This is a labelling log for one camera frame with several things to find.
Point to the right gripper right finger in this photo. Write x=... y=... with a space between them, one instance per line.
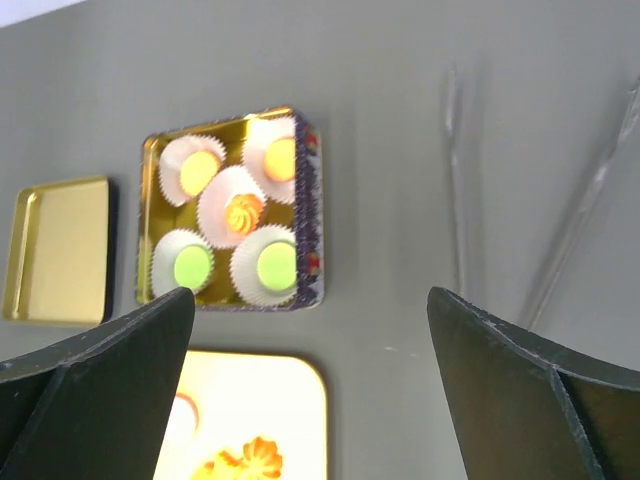
x=525 y=407

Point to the green sandwich cookie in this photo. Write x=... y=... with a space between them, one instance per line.
x=192 y=267
x=276 y=266

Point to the yellow plastic tray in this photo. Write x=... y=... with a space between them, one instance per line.
x=243 y=396

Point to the back-right white paper cup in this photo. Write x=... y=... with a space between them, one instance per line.
x=263 y=132

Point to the gold tin lid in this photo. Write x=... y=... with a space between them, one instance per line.
x=61 y=261

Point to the front-left white paper cup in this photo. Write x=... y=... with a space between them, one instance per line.
x=164 y=255

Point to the pink sandwich cookie upper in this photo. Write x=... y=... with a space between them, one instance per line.
x=185 y=414

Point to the orange round biscuit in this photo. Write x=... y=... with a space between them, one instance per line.
x=279 y=160

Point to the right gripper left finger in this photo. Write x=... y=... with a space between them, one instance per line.
x=96 y=405

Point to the square cookie tin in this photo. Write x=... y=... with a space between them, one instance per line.
x=304 y=216

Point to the orange swirl cookie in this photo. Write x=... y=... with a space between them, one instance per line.
x=243 y=213
x=261 y=460

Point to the front-right white paper cup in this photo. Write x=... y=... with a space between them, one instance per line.
x=243 y=267

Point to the orange fish cookie right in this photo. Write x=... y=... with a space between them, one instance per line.
x=223 y=466

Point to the back-left white paper cup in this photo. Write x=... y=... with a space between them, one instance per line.
x=173 y=156

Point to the metal serving tongs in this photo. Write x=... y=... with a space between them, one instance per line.
x=568 y=233

